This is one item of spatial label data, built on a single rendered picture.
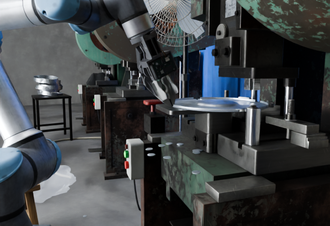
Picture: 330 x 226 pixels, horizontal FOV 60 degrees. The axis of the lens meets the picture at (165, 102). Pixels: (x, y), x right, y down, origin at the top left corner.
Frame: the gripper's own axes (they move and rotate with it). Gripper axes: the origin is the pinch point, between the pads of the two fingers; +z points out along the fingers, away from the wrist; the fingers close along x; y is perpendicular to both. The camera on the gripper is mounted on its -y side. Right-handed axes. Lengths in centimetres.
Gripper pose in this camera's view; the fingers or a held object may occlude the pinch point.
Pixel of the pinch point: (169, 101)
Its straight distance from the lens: 81.0
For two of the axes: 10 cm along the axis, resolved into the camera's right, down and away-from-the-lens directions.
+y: 3.5, 1.1, -9.3
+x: 8.5, -4.6, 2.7
